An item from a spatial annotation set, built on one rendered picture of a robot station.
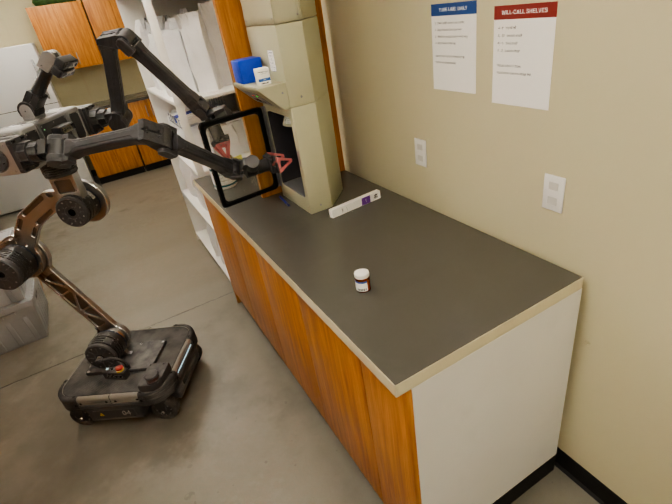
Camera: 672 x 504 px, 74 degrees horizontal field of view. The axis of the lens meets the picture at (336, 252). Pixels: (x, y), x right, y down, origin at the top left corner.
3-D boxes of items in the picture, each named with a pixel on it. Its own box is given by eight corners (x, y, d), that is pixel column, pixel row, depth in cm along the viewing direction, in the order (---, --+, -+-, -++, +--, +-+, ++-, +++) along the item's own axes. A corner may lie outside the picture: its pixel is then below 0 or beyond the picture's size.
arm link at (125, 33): (99, 20, 176) (90, 31, 169) (135, 27, 178) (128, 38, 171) (116, 119, 208) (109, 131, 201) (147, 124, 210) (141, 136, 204)
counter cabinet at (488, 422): (319, 267, 342) (297, 153, 297) (553, 469, 180) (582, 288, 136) (237, 302, 317) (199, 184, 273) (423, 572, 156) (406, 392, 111)
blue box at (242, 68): (257, 77, 196) (252, 55, 191) (265, 79, 188) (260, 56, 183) (235, 82, 192) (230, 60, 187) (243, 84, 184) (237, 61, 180)
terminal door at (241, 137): (279, 187, 222) (260, 105, 202) (223, 209, 209) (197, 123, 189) (278, 187, 223) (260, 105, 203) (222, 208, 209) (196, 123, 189)
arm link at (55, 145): (32, 140, 157) (32, 154, 156) (59, 136, 156) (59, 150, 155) (52, 150, 166) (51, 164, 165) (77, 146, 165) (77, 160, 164)
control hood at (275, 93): (261, 100, 203) (256, 77, 198) (291, 108, 177) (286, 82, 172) (238, 106, 199) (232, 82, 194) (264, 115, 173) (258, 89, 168)
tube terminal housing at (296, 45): (325, 180, 235) (298, 17, 197) (358, 197, 210) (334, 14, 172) (283, 195, 226) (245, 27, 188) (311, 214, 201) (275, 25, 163)
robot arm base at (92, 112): (101, 129, 209) (90, 103, 203) (117, 127, 208) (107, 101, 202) (92, 135, 202) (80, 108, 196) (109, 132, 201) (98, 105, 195)
